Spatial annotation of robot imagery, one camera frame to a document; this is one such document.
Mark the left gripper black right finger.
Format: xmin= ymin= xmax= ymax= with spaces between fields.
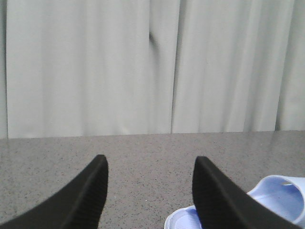
xmin=192 ymin=156 xmax=301 ymax=229

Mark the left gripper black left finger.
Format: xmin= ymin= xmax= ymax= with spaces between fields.
xmin=0 ymin=155 xmax=109 ymax=229

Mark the light blue slipper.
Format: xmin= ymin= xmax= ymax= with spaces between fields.
xmin=164 ymin=175 xmax=305 ymax=229

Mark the white pleated curtain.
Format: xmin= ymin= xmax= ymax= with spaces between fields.
xmin=0 ymin=0 xmax=305 ymax=138

